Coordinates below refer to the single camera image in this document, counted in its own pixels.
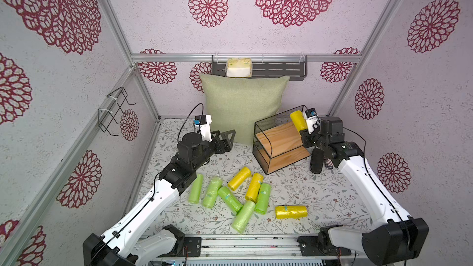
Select white yellow sponge pack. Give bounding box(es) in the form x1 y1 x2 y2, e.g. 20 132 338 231
225 58 253 78

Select metal base rail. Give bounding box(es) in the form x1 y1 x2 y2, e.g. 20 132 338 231
149 234 372 266

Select grey wall rack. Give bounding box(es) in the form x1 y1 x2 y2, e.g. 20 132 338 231
211 55 307 81

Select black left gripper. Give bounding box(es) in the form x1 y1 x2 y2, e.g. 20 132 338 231
191 128 234 171

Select green roll middle diagonal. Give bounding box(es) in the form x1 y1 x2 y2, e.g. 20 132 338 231
218 187 243 216

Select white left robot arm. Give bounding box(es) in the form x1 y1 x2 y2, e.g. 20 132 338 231
83 130 236 266

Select green roll far left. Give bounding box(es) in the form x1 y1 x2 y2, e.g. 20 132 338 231
188 174 204 204

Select black trash bag roll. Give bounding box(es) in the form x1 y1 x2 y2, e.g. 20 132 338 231
309 148 325 174

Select green roll front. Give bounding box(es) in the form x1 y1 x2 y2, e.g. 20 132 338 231
231 201 256 234

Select green roll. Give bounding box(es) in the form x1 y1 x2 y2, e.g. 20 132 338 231
188 174 204 204
254 183 272 215
231 201 256 234
202 176 222 209

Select green cushion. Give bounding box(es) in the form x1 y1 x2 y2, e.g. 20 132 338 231
200 74 289 145

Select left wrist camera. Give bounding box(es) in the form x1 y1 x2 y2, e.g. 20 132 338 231
194 115 212 142

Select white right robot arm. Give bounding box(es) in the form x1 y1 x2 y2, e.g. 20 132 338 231
293 113 429 266

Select yellow roll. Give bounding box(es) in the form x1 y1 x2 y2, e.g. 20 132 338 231
289 110 308 133
227 167 251 191
245 173 264 203
275 206 308 219

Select green roll right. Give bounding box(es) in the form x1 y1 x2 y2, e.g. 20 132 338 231
254 183 272 215

